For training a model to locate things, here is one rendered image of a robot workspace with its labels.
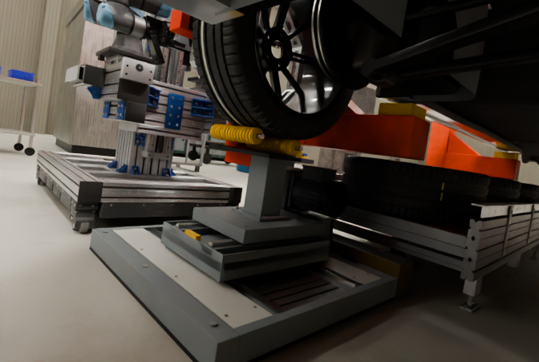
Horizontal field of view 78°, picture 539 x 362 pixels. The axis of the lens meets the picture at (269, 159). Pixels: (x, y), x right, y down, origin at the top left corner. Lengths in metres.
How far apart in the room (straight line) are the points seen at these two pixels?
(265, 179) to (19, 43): 9.44
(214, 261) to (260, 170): 0.38
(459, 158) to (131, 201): 2.66
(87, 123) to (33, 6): 5.63
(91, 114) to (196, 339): 4.68
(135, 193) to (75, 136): 3.68
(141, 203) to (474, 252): 1.38
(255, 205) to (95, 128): 4.29
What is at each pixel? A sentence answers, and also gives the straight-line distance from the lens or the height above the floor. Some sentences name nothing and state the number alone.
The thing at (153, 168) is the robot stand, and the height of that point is 0.27.
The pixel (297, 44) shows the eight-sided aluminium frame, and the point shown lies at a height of 0.95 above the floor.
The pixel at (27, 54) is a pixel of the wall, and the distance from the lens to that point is 10.28.
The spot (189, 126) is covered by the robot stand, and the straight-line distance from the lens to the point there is 1.86.
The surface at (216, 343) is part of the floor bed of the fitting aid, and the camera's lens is 0.76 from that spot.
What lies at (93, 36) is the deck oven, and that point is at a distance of 5.41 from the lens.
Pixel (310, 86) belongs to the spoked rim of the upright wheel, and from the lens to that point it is 1.45.
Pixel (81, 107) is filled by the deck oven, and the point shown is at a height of 0.66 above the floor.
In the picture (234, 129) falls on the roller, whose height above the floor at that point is 0.52.
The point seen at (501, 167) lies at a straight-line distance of 3.24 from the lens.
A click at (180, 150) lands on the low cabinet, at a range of 7.67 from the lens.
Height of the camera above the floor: 0.47
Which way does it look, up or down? 2 degrees down
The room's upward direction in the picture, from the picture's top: 9 degrees clockwise
